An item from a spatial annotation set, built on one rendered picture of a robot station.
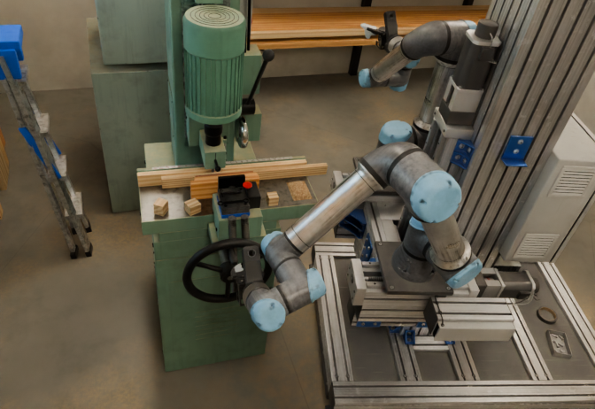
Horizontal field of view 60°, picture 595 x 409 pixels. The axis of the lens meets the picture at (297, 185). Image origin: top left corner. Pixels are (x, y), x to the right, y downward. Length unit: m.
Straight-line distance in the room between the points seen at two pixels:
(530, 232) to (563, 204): 0.15
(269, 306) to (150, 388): 1.24
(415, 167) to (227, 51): 0.62
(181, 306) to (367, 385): 0.79
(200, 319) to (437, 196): 1.23
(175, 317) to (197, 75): 0.98
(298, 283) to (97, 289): 1.61
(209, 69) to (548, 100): 0.98
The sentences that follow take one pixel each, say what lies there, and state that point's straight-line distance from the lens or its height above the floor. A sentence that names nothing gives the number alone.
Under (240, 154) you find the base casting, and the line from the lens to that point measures 2.14.
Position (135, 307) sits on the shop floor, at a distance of 2.62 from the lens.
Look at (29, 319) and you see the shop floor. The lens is 2.69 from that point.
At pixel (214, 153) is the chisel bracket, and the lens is 1.69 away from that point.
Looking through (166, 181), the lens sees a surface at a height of 0.93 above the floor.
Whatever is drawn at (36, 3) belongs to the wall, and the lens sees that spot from 4.01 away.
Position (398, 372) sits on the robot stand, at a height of 0.23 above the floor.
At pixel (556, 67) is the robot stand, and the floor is 1.51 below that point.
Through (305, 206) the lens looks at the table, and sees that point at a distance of 1.78.
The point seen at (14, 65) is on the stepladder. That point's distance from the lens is 2.27.
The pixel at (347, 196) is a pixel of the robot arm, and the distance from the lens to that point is 1.28.
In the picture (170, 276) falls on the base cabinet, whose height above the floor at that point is 0.62.
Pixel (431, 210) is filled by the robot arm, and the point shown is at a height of 1.33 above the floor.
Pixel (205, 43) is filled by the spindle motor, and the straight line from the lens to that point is 1.46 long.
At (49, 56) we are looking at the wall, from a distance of 4.16.
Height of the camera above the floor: 2.07
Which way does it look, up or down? 39 degrees down
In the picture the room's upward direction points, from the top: 9 degrees clockwise
